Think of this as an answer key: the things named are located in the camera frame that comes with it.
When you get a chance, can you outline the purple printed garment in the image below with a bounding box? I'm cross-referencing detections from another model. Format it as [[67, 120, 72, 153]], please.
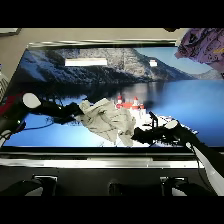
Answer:
[[174, 28, 224, 73]]

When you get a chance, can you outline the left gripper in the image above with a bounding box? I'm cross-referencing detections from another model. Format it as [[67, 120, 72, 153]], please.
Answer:
[[59, 101, 85, 122]]

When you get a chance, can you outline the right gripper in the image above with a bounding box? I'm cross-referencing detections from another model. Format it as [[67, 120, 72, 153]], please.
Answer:
[[130, 127, 160, 146]]

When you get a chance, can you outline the silver frame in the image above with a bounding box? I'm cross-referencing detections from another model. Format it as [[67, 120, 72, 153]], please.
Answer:
[[0, 151, 205, 197]]

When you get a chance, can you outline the beige garment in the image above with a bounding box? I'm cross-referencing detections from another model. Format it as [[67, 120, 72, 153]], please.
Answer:
[[75, 97, 137, 148]]

